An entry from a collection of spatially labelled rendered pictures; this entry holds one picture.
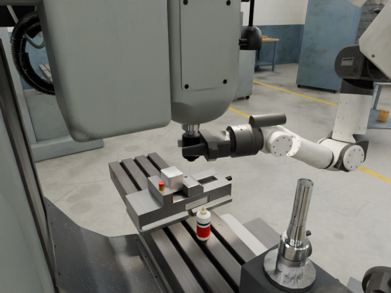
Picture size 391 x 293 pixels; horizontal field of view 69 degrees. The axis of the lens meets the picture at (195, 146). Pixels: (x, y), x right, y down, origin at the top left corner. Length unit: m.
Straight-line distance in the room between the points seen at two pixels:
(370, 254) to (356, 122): 1.63
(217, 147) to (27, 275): 0.46
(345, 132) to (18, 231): 0.86
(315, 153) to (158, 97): 0.52
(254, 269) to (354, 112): 0.58
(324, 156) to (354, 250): 1.60
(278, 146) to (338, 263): 1.62
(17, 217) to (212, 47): 0.45
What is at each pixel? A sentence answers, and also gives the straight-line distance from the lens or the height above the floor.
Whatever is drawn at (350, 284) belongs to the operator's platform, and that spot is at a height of 0.40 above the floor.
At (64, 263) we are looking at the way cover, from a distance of 0.71.
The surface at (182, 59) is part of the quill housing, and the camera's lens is 0.57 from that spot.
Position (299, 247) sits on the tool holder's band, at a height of 1.20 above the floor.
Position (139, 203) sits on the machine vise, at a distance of 0.93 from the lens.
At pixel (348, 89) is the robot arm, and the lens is 0.98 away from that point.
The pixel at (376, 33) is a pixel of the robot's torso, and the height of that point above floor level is 1.50.
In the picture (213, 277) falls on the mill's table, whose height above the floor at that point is 0.94.
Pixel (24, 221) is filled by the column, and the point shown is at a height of 1.26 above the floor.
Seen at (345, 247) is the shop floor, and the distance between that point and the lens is 2.46.
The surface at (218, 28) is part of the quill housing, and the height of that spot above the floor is 1.52.
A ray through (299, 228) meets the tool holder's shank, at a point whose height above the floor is 1.24.
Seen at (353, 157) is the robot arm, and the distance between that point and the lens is 0.95.
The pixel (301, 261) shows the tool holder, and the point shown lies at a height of 1.17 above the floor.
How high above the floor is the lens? 1.55
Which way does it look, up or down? 25 degrees down
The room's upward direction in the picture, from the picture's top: straight up
